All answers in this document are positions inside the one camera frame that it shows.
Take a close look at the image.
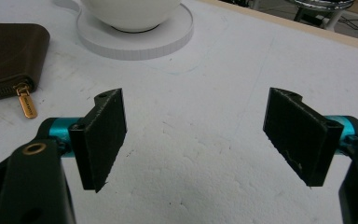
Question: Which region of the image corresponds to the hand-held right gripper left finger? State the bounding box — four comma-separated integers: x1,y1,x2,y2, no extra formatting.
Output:
36,88,128,193

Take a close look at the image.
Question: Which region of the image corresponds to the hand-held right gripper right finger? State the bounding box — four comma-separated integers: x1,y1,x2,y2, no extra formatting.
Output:
262,87,358,188

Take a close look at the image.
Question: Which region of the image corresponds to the white round saucer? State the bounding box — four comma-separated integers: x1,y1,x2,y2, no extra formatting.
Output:
53,0,195,62

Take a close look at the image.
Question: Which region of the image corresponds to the brown leather zip wallet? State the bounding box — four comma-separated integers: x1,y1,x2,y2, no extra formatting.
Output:
0,22,51,119

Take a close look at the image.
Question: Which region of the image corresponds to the chrome stool base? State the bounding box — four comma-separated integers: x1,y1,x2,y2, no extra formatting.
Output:
287,0,357,32

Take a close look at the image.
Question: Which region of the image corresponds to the white cup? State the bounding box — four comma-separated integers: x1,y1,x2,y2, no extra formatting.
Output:
79,0,183,33

